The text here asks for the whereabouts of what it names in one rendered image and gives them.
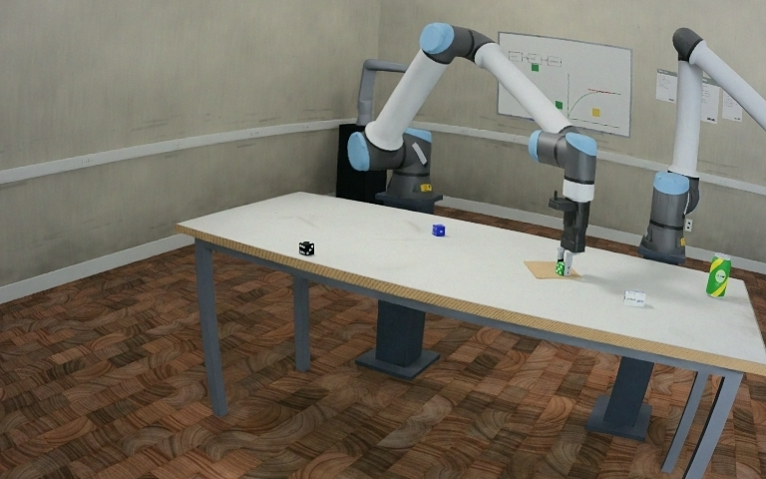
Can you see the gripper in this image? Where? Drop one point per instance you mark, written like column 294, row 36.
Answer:
column 576, row 230

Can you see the green die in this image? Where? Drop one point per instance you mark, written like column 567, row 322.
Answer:
column 560, row 270

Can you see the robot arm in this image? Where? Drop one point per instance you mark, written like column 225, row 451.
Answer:
column 687, row 120
column 407, row 102

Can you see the tan square mat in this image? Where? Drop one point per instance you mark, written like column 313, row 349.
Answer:
column 538, row 270

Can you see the blue die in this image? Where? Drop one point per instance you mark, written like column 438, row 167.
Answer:
column 438, row 230

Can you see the black die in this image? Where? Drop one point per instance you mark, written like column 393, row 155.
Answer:
column 306, row 248

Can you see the white table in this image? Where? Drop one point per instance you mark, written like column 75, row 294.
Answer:
column 538, row 311

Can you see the small white box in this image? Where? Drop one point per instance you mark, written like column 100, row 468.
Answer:
column 634, row 299

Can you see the green and yellow can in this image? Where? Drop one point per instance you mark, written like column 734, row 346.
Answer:
column 718, row 275

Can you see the white paper notice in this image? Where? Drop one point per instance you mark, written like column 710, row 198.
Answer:
column 664, row 87
column 731, row 111
column 711, row 105

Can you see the whiteboard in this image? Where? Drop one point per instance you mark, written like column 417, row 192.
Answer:
column 586, row 60

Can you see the black cabinet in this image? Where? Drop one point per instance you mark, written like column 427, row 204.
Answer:
column 359, row 182

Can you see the grey jointed stand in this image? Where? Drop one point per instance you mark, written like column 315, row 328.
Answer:
column 365, row 90

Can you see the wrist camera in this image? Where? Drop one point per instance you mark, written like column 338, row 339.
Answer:
column 559, row 205

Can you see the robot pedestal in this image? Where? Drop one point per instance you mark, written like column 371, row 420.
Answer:
column 400, row 335
column 625, row 389

